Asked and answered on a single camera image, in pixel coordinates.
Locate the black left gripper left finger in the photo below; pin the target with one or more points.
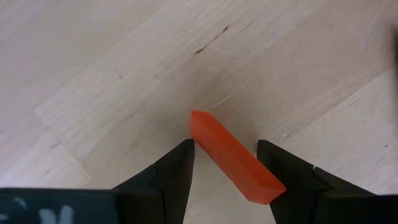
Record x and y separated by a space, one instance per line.
168 186

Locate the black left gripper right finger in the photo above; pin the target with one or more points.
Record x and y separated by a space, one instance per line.
311 199

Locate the orange sticky note pad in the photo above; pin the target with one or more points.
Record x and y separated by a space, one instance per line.
230 155

